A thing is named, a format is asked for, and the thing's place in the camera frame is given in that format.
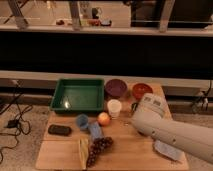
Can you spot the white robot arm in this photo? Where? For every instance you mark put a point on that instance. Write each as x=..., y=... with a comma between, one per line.
x=149, y=119

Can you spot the purple bowl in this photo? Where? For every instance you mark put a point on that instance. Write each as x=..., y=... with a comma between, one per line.
x=116, y=88

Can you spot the orange bowl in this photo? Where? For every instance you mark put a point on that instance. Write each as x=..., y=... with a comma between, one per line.
x=140, y=89

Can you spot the white paper cup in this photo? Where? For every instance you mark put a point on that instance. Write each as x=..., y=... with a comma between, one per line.
x=114, y=107

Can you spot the green plastic tray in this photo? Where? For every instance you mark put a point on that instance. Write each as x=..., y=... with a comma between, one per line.
x=79, y=95

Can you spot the orange peach fruit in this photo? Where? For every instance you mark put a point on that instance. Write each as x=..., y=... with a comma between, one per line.
x=103, y=119

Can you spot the metal can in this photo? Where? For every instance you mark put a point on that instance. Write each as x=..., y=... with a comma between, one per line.
x=134, y=107

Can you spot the small blue cup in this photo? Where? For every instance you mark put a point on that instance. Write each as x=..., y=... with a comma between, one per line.
x=82, y=122

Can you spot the bunch of dark grapes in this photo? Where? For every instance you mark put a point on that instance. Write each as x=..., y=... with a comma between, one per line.
x=98, y=146

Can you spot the yellow banana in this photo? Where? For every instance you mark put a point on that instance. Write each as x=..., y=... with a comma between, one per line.
x=83, y=152

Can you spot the black rectangular sponge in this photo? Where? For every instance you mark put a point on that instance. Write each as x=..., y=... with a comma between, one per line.
x=59, y=130

